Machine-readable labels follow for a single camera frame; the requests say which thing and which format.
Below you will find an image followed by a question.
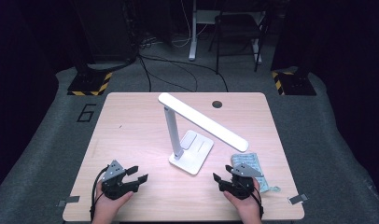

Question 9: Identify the white desk lamp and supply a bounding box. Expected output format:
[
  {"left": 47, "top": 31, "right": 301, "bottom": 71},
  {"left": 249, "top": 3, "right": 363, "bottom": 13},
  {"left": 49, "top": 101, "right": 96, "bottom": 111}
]
[{"left": 157, "top": 91, "right": 250, "bottom": 175}]

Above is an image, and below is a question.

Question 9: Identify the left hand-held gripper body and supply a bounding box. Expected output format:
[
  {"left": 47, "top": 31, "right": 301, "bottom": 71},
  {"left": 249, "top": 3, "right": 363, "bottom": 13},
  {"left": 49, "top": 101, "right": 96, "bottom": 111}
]
[{"left": 100, "top": 160, "right": 139, "bottom": 201}]

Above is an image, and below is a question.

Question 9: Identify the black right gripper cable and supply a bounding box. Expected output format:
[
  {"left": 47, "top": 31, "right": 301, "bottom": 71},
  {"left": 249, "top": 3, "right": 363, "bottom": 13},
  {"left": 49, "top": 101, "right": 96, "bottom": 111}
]
[{"left": 240, "top": 180, "right": 264, "bottom": 219}]

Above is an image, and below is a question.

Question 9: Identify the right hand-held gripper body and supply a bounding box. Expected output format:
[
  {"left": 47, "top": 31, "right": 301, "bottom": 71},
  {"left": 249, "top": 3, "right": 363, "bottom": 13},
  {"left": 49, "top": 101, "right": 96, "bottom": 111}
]
[{"left": 219, "top": 161, "right": 264, "bottom": 201}]

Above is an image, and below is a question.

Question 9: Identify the black folding chair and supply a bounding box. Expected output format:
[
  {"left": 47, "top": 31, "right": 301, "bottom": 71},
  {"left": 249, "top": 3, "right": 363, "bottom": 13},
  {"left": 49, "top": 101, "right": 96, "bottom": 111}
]
[{"left": 208, "top": 12, "right": 270, "bottom": 75}]

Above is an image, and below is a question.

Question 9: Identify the dark cabinet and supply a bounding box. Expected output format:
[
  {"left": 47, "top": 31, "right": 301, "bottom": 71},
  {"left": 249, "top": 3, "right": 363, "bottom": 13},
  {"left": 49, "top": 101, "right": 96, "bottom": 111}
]
[{"left": 72, "top": 0, "right": 139, "bottom": 62}]

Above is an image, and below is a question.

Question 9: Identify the white desk frame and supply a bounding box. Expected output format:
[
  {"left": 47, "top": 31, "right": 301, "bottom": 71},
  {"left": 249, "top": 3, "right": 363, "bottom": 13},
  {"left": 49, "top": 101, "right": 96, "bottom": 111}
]
[{"left": 188, "top": 0, "right": 266, "bottom": 64}]

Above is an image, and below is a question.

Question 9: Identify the person's right hand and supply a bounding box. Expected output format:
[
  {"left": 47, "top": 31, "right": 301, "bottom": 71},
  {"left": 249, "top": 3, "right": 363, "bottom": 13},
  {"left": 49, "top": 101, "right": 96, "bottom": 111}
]
[{"left": 223, "top": 178, "right": 262, "bottom": 224}]

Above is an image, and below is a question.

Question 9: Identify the white floor cable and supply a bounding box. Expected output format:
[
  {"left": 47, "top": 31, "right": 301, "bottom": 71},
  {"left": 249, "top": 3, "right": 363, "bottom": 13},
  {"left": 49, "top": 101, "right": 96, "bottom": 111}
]
[{"left": 170, "top": 0, "right": 210, "bottom": 49}]

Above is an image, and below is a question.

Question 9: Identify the black tape floor marking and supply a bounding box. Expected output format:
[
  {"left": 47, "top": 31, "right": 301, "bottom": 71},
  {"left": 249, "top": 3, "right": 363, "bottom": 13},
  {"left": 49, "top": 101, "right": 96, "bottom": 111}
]
[{"left": 77, "top": 104, "right": 97, "bottom": 123}]

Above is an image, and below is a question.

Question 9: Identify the black yellow striped stand base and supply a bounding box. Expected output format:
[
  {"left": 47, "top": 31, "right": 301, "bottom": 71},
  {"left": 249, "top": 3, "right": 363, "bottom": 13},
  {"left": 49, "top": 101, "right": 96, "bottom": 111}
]
[
  {"left": 66, "top": 70, "right": 113, "bottom": 97},
  {"left": 271, "top": 68, "right": 317, "bottom": 96}
]

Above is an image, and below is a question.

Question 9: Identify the dark curtain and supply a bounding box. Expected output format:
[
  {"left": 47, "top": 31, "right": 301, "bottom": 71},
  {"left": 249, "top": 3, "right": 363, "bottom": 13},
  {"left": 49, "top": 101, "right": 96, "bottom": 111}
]
[
  {"left": 271, "top": 0, "right": 379, "bottom": 200},
  {"left": 0, "top": 0, "right": 86, "bottom": 197}
]

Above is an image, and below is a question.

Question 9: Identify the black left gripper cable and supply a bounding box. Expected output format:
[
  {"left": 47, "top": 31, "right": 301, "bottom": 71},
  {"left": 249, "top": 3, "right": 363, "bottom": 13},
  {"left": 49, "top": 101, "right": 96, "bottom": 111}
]
[{"left": 90, "top": 166, "right": 109, "bottom": 222}]

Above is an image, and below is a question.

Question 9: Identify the thin black floor cable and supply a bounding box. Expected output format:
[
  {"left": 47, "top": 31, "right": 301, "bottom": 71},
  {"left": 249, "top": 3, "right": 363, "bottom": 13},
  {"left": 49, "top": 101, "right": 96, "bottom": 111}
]
[
  {"left": 140, "top": 54, "right": 230, "bottom": 93},
  {"left": 137, "top": 55, "right": 153, "bottom": 93}
]

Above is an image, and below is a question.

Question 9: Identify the person's left hand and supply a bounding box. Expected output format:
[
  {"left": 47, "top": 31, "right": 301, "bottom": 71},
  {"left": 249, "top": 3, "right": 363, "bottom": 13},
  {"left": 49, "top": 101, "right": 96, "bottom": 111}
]
[{"left": 92, "top": 181, "right": 134, "bottom": 224}]

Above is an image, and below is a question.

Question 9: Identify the grey tape strip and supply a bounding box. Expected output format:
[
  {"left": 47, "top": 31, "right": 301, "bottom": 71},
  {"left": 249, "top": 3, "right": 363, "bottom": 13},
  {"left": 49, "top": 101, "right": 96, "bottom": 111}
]
[
  {"left": 56, "top": 195, "right": 81, "bottom": 207},
  {"left": 288, "top": 193, "right": 309, "bottom": 205}
]

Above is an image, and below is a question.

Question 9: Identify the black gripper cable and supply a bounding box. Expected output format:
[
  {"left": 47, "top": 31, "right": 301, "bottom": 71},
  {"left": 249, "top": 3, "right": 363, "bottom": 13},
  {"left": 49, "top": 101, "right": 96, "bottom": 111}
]
[
  {"left": 240, "top": 180, "right": 264, "bottom": 219},
  {"left": 90, "top": 166, "right": 109, "bottom": 222}
]

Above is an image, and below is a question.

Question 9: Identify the light green fluffy cloth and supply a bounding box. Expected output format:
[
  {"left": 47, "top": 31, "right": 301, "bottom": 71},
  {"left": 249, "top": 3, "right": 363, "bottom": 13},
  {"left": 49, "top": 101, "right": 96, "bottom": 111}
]
[{"left": 230, "top": 152, "right": 281, "bottom": 194}]

